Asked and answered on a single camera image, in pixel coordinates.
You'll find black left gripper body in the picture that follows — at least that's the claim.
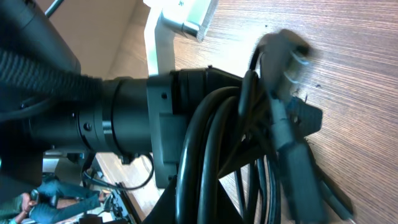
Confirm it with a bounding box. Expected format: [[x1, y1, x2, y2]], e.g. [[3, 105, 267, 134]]
[[146, 65, 243, 189]]

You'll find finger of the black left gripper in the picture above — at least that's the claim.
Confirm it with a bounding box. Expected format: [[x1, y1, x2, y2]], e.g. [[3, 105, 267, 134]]
[[289, 96, 323, 137]]

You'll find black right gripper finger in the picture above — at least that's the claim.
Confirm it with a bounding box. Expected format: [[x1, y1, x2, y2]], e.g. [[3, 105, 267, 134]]
[[144, 175, 243, 224]]

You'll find thick black cable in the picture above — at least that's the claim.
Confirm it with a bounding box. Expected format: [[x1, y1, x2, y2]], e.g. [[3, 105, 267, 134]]
[[174, 28, 355, 224]]

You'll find thin black cable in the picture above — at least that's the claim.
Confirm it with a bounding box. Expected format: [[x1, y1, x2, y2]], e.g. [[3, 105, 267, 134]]
[[233, 155, 282, 224]]

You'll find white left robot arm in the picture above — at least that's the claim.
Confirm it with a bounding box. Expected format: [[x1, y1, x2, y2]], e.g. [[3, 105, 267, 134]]
[[1, 1, 322, 205]]

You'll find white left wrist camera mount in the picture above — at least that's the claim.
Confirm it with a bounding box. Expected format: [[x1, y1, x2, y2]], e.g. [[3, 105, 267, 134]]
[[144, 0, 218, 76]]

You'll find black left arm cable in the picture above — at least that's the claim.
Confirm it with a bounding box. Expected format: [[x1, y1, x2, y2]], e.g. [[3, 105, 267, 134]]
[[80, 151, 155, 191]]

